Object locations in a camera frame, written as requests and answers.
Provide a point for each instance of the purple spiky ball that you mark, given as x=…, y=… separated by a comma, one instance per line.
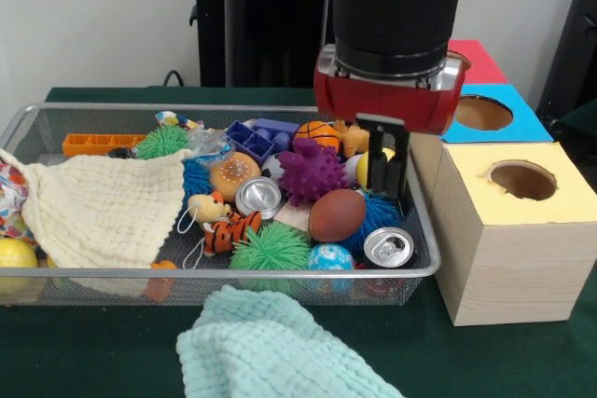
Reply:
x=312, y=172

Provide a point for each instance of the orange tiger plush toy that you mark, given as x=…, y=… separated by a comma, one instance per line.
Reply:
x=229, y=230

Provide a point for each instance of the silver drink can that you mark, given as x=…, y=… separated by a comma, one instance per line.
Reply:
x=389, y=247

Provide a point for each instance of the plain yellow ball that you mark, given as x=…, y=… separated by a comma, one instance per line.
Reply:
x=14, y=256

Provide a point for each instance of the brown toy football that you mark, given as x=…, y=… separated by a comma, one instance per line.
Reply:
x=336, y=214

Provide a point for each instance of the green spiky ball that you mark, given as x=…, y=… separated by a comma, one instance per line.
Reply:
x=270, y=249

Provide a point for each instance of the cream knitted cloth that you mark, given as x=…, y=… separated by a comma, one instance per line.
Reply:
x=93, y=207

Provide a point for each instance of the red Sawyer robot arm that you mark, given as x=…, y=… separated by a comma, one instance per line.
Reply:
x=396, y=6

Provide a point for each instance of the orange plastic tray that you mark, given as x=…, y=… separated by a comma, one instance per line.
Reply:
x=93, y=144

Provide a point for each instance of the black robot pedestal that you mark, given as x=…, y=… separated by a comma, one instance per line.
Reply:
x=261, y=25

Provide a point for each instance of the wooden box with three holes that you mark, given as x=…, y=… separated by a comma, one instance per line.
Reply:
x=513, y=258

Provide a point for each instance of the yellow smiley face ball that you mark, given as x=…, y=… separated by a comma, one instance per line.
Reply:
x=361, y=170

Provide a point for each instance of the blue globe ball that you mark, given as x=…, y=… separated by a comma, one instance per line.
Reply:
x=331, y=256

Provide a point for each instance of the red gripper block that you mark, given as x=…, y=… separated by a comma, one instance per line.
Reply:
x=392, y=100

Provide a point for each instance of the mint green knitted cloth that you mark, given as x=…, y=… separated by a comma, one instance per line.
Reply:
x=270, y=347

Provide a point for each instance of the orange toy basketball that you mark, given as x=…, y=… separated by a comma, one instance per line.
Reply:
x=317, y=135

